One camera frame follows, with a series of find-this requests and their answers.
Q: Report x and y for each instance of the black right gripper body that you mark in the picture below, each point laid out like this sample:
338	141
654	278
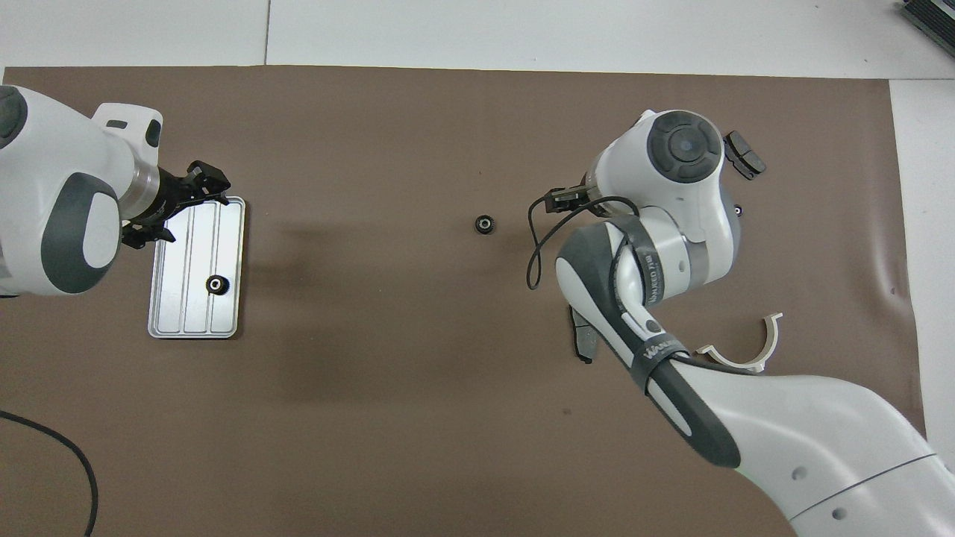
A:
571	200

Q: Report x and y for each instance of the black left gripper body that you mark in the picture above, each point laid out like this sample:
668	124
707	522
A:
173	195

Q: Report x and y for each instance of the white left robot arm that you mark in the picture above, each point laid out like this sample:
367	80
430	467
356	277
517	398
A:
67	179

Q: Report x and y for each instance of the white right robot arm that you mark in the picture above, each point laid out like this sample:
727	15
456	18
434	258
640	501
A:
783	432

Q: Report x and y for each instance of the silver metal tray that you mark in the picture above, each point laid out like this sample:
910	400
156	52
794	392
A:
186	298

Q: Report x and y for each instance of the plain grey brake pad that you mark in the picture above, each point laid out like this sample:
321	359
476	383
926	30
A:
580	344

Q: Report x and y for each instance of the grooved grey brake pad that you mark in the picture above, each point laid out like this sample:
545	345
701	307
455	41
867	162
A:
748	160

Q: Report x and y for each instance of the brown paper table mat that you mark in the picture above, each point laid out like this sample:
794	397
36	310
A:
373	418

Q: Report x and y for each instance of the black ridged device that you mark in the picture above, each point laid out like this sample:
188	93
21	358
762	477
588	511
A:
932	16

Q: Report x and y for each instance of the white semicircular plastic bracket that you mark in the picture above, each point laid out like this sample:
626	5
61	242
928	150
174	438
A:
771	339

